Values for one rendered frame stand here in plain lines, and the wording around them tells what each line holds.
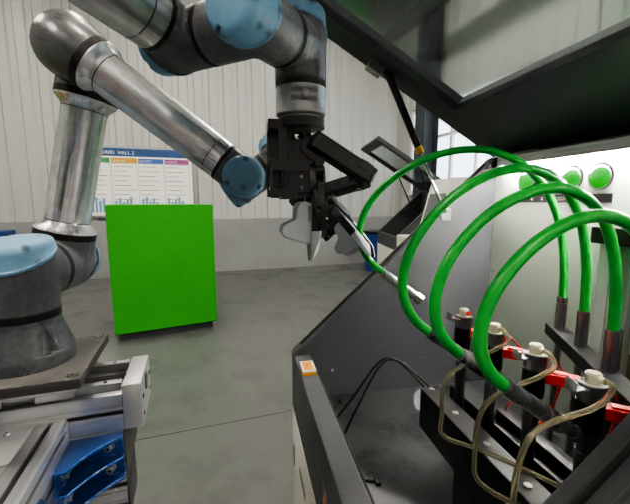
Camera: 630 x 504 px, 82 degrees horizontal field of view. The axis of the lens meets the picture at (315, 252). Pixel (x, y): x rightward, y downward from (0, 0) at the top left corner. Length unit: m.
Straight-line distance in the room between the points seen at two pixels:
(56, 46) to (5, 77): 6.90
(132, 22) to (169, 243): 3.32
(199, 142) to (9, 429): 0.59
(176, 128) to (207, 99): 6.55
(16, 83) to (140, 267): 4.56
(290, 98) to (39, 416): 0.69
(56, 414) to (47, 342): 0.13
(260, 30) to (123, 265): 3.43
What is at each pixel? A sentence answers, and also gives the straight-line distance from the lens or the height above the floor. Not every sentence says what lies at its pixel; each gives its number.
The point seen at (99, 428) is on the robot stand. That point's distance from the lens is 0.85.
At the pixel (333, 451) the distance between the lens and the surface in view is 0.64.
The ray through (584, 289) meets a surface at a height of 1.20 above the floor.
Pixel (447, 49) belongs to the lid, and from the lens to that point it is 0.86.
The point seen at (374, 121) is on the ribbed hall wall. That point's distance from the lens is 8.08.
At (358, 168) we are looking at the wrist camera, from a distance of 0.56.
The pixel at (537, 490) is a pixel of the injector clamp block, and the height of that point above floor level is 0.98.
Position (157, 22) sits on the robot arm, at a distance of 0.54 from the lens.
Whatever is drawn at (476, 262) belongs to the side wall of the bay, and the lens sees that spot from 1.07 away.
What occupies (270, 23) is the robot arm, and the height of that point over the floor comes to 1.53.
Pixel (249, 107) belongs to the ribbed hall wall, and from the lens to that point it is 7.31.
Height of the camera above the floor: 1.34
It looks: 8 degrees down
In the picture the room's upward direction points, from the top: straight up
